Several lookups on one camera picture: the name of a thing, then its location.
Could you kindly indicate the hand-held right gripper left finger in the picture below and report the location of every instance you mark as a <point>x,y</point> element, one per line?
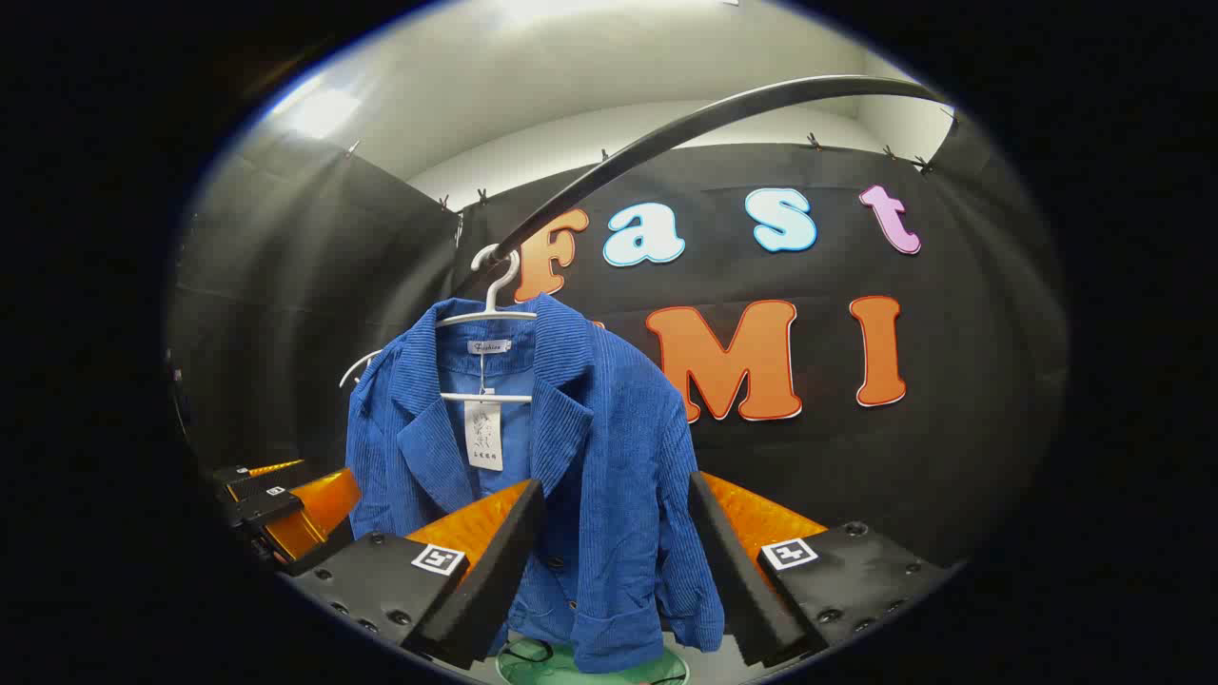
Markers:
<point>495,571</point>

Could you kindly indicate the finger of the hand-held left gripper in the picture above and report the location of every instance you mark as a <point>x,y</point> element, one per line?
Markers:
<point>257,480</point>
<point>314,514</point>

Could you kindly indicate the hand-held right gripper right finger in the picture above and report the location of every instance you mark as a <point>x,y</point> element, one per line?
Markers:
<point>728,571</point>

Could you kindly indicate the green laundry hamper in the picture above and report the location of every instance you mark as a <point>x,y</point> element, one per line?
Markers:
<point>528,674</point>

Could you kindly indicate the white paper garment tag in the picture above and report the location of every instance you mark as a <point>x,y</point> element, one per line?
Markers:
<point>483,438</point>

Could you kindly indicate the white clothes hanger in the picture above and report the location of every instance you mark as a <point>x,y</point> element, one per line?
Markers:
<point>509,398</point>

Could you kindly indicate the black clothes rack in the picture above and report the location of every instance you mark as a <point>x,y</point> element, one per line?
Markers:
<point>723,108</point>

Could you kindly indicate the small ceiling light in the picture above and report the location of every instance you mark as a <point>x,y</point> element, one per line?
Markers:
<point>324,112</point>

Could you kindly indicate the row of small backdrop clips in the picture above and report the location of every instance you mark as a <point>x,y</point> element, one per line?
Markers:
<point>814,142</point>

